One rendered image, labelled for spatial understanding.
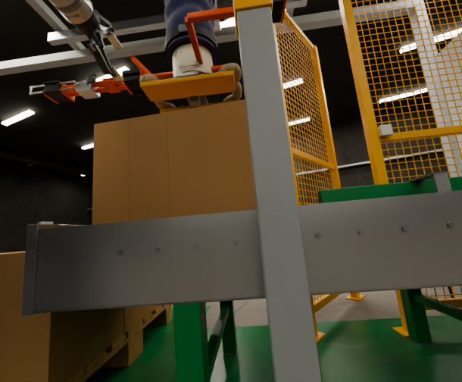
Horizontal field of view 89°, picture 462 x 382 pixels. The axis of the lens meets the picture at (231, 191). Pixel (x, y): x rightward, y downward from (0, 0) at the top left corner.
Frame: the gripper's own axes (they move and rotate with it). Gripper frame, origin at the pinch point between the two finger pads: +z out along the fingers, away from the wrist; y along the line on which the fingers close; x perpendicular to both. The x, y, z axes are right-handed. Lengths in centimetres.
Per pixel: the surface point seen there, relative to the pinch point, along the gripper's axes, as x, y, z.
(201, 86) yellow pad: 30.6, 13.2, 1.5
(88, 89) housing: -18.3, 2.9, 9.2
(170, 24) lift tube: 19.9, -17.0, 3.5
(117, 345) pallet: -17, 109, 28
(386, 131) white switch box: 122, 21, 48
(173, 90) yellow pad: 19.9, 13.2, 2.1
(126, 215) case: 6, 59, -6
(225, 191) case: 37, 55, -9
